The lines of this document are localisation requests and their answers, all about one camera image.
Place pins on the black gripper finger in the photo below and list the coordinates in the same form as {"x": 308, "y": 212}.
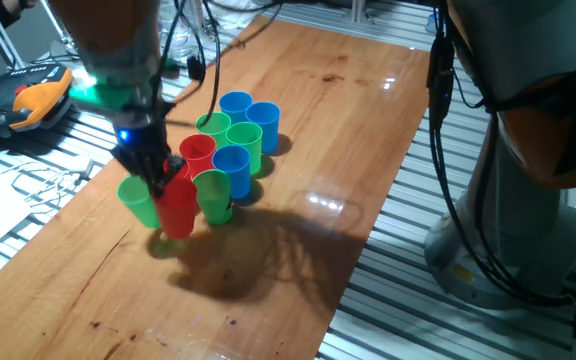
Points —
{"x": 140, "y": 167}
{"x": 174, "y": 165}

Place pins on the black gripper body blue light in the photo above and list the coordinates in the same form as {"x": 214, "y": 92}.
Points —
{"x": 138, "y": 135}

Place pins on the red plastic cup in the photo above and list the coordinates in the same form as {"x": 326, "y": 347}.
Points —
{"x": 175, "y": 215}
{"x": 185, "y": 172}
{"x": 198, "y": 150}

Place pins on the green plastic cup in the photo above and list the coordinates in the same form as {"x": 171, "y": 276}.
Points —
{"x": 250, "y": 150}
{"x": 213, "y": 200}
{"x": 135, "y": 200}
{"x": 215, "y": 131}

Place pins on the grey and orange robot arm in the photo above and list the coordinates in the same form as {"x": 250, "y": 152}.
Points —
{"x": 518, "y": 225}

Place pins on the blue plastic cup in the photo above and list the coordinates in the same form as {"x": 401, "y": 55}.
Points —
{"x": 268, "y": 130}
{"x": 235, "y": 175}
{"x": 233, "y": 107}

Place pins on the clear glass mug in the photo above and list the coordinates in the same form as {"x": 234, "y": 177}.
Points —
{"x": 183, "y": 40}

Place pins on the orange and black teach pendant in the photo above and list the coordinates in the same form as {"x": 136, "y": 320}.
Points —
{"x": 38, "y": 97}

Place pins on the varnished wooden board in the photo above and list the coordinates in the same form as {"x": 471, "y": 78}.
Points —
{"x": 318, "y": 150}

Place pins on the white crumpled tissue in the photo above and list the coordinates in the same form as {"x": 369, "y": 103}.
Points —
{"x": 238, "y": 15}

